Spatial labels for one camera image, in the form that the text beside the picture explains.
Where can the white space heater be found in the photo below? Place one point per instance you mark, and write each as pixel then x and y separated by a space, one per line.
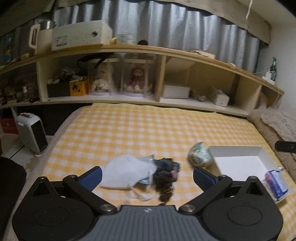
pixel 31 131

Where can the green glass bottle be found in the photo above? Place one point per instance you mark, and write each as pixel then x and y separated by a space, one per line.
pixel 273 70

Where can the blue white packet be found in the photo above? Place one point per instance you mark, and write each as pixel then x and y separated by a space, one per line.
pixel 276 183

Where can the white shallow cardboard box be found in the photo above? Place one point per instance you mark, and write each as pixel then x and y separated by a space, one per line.
pixel 240 162

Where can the long white box on shelf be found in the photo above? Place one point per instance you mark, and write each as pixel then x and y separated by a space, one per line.
pixel 81 34

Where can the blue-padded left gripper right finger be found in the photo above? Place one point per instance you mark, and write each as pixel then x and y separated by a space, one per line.
pixel 213 187

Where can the beige fluffy blanket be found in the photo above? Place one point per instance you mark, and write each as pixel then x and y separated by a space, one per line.
pixel 277 125

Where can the pink dressed doll in case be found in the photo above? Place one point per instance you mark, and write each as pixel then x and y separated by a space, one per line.
pixel 136 83

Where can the white electric kettle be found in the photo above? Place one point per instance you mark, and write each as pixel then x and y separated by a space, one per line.
pixel 40 39

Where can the blue patterned fabric pouch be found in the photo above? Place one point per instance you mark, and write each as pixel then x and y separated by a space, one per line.
pixel 199 155

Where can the silver curtain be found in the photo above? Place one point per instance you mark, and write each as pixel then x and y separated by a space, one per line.
pixel 240 52

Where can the white tissue box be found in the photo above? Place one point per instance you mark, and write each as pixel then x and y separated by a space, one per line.
pixel 218 97

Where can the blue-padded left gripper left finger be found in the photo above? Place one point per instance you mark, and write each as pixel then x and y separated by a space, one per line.
pixel 81 187

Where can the dark beaded accessory bundle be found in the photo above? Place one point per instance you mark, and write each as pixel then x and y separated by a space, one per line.
pixel 164 177

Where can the white open box in shelf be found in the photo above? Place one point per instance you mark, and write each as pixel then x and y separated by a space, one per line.
pixel 175 91

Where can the yellow checkered bed blanket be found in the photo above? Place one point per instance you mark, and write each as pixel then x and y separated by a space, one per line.
pixel 92 136

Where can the orange box with black print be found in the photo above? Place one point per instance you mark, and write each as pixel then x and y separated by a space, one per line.
pixel 79 87

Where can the white face mask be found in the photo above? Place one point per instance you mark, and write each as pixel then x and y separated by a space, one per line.
pixel 125 171

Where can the wooden headboard shelf unit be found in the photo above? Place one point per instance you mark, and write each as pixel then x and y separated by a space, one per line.
pixel 44 79

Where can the small wooden box on shelf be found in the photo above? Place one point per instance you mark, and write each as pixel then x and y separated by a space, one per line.
pixel 202 53

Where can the cream dressed doll in case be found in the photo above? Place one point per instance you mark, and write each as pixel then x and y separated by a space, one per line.
pixel 101 81

